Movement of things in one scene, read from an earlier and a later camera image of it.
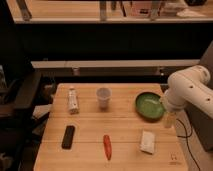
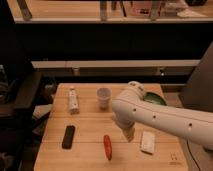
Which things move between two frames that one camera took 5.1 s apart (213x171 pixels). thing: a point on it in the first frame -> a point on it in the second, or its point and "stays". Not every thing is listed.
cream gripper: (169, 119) -> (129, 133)
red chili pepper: (107, 145) stays
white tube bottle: (73, 103) stays
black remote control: (67, 141) stays
